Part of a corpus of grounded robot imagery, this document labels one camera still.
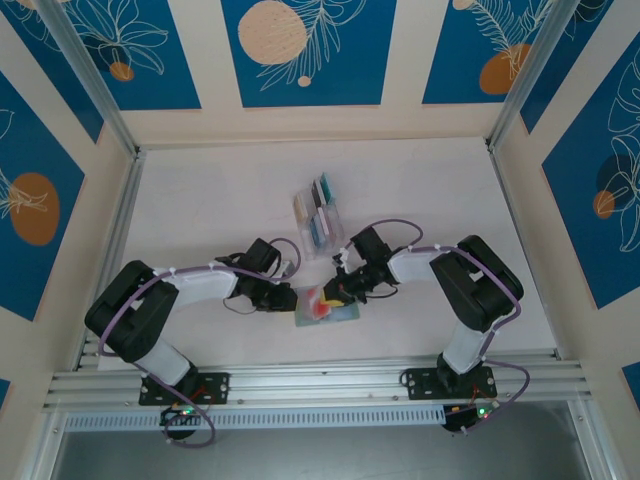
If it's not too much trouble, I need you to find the red credit card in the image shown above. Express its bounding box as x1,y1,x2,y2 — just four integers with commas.
303,286,332,322

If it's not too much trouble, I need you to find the sage green card holder wallet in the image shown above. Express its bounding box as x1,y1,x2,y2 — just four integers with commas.
293,284,362,329

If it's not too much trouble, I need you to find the clear acrylic card display stand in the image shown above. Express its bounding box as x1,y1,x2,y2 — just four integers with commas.
292,172,346,261

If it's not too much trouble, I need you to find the grey metal sheet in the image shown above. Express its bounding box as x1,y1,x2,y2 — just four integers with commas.
49,402,589,480

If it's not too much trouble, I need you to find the thin black wire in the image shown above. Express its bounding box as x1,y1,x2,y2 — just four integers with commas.
362,284,401,304
222,294,259,316

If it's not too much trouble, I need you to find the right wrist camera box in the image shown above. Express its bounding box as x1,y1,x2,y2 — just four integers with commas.
331,247,355,275

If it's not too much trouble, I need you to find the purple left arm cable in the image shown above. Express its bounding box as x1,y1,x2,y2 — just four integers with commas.
97,237,302,447

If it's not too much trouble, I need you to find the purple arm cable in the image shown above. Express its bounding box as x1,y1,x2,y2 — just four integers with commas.
339,218,534,436
97,237,302,447

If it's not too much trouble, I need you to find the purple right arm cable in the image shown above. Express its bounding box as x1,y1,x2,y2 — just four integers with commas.
339,218,534,436

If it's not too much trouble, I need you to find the aluminium mounting rail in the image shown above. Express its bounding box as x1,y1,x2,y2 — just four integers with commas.
42,352,594,414

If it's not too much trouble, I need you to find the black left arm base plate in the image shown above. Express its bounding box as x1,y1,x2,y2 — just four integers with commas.
138,372,232,407

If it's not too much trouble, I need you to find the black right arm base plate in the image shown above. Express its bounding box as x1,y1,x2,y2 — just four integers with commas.
402,367,499,401

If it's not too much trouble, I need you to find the white slotted cable duct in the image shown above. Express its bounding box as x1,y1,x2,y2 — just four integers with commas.
63,404,447,432

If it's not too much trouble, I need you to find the aluminium table side rail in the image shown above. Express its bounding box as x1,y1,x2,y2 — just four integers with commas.
72,149,147,372
487,142,561,362

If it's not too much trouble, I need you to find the aluminium frame post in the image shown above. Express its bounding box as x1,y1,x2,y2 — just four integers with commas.
485,0,579,151
35,0,142,160

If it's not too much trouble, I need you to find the aluminium frame leg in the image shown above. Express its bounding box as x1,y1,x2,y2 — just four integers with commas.
14,412,69,480
567,399,619,480

